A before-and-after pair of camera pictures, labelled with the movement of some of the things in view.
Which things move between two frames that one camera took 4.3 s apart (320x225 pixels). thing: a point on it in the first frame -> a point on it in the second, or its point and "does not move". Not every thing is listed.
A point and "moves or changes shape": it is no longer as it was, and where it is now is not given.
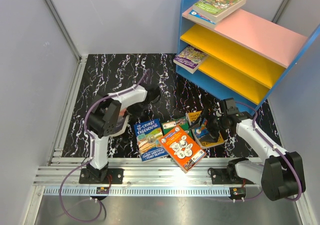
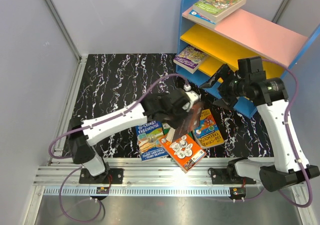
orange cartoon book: x=183 y=148 does not move
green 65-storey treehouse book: x=220 y=4 does not move
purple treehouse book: x=189 y=58 does not move
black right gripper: x=212 y=137 -> x=227 y=100
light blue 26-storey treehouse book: x=201 y=19 does not move
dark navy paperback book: x=122 y=120 moves or changes shape
